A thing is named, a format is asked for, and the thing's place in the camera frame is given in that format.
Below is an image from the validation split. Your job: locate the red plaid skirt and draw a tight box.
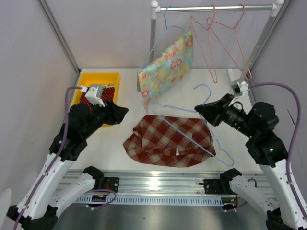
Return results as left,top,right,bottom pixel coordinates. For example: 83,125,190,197
123,115,208,168

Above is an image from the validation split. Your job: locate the green patterned cloth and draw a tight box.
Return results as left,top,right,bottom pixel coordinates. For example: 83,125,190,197
102,84,116,88

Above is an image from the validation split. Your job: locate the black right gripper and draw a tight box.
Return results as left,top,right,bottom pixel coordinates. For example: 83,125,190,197
194,92,257,138

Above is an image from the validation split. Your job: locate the yellow plastic tray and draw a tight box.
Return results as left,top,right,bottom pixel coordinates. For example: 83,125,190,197
64,72,120,125

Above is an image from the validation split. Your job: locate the aluminium mounting rail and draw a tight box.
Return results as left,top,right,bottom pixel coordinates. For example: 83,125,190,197
56,170,274,197

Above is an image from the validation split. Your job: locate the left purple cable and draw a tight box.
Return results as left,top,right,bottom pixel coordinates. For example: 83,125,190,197
12,86,117,230

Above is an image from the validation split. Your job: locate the pastel floral skirt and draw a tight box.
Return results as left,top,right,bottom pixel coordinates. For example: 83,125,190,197
138,29,194,109

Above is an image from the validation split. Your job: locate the blue wire hanger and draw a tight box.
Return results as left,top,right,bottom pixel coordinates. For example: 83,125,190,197
136,5,192,92
147,83,235,167

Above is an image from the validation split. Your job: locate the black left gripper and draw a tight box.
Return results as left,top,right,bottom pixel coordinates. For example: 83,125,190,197
82,98,129,138

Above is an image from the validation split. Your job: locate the white slotted cable duct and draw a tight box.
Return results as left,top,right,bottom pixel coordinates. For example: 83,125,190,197
75,195,223,207

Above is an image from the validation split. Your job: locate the white metal clothes rack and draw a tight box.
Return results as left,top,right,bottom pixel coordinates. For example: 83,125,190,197
140,0,285,81

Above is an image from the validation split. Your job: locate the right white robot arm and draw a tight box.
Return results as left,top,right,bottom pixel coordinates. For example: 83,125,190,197
195,93,307,230

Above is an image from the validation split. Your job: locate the red polka dot cloth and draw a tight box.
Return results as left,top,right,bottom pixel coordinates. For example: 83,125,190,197
80,85,115,111

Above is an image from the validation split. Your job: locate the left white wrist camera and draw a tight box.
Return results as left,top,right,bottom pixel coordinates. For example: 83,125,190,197
80,84,105,107

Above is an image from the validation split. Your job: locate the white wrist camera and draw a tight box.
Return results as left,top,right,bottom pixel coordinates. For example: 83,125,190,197
231,81,248,97
80,84,105,107

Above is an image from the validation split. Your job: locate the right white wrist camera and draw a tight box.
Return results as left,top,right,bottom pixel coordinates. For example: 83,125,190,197
231,81,248,97

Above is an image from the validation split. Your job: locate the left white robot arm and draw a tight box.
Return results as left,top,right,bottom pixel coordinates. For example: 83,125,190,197
7,100,129,230

